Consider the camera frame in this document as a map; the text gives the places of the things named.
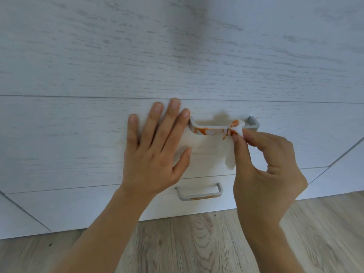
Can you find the person's left hand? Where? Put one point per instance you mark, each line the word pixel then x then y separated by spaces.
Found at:
pixel 150 167

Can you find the person's right hand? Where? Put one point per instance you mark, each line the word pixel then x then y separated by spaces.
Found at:
pixel 267 190

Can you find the white wipe pad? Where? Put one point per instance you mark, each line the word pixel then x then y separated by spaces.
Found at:
pixel 238 128

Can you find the white cabinet door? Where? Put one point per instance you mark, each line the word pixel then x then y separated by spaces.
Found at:
pixel 17 218
pixel 341 173

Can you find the white wooden cabinet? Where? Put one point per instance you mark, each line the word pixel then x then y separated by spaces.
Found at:
pixel 57 53

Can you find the person's left forearm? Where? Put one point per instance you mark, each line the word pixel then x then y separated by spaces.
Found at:
pixel 105 235

